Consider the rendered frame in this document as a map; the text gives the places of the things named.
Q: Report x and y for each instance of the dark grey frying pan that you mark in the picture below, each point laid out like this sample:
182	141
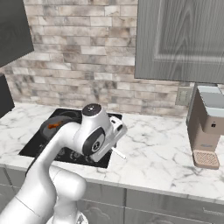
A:
46	129

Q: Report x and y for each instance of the grey drawer front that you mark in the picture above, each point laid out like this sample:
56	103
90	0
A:
8	178
172	205
105	194

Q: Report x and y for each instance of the grey base cupboard door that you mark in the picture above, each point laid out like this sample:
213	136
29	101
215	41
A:
102	214

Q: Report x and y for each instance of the beige coffee machine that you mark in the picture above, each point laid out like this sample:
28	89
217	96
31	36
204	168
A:
205	125

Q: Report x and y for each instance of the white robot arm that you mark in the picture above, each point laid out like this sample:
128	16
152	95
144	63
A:
55	180

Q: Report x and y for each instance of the orange chicken piece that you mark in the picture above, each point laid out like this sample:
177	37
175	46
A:
54	125

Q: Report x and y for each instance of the black appliance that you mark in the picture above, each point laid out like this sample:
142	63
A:
5	96

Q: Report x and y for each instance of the white spatula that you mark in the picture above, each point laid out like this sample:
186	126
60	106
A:
120	153

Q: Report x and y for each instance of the black hob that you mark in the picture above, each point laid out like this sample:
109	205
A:
35	144

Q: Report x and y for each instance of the grey wall cupboard door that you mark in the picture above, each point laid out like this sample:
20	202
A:
180	38

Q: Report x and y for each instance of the dark grey range hood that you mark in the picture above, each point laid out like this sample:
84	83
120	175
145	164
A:
13	29

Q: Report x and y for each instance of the grey wall socket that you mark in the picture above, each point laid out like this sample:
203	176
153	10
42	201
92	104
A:
183	96

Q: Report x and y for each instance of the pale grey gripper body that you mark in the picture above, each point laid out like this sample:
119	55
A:
112	140

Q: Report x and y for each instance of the black hob knob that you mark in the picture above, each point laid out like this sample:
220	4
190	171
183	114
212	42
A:
77	155
61	152

